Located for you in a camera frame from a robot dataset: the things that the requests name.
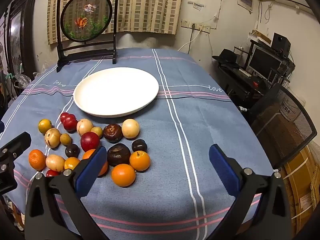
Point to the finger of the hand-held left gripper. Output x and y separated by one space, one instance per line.
15 143

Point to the small cardboard box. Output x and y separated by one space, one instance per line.
261 37

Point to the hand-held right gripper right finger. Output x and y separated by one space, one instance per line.
223 170

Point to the black hat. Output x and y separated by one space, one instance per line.
226 57

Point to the dark brown mangosteen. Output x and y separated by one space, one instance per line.
119 154
113 133

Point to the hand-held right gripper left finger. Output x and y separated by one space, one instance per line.
91 172

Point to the beige asian pear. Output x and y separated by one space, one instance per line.
52 137
85 127
55 162

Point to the blue plaid tablecloth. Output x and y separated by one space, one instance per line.
175 130

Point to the black mesh office chair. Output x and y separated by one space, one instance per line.
280 125

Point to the black computer desk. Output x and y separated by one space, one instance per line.
235 82

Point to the pale yellow asian pear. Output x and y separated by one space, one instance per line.
130 128

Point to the black computer monitor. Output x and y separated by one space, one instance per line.
263 61

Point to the dark purple plum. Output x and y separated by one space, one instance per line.
139 145
72 150

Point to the small red apple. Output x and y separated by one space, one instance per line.
64 117
52 173
70 124

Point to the orange tangerine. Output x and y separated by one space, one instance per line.
72 163
140 160
37 159
123 175
103 168

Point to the round goldfish table screen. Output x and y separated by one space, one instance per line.
87 17

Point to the white wall electrical box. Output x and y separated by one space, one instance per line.
245 0

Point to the white remote control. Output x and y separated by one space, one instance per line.
245 72

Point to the black speaker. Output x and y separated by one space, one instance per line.
280 42

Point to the small yellow-green kumquat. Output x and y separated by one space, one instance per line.
97 132
65 139

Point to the clear plastic bags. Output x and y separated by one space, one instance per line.
22 80

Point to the large red apple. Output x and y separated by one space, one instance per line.
90 141

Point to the white round plate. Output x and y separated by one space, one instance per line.
116 91

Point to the single wall socket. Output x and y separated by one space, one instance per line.
184 23

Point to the large cardboard box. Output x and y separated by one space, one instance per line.
305 192

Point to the yellow-green tangerine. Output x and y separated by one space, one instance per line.
45 126

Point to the beige checked curtain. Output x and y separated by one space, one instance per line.
145 5

